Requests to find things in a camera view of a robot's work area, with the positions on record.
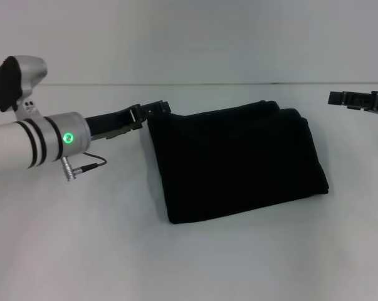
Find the left arm cable with connectors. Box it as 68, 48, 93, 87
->
60, 152, 107, 182

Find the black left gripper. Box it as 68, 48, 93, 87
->
84, 100, 172, 142

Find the black shirt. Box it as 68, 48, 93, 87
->
147, 100, 330, 225

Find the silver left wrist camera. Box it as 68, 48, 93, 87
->
0, 55, 48, 122

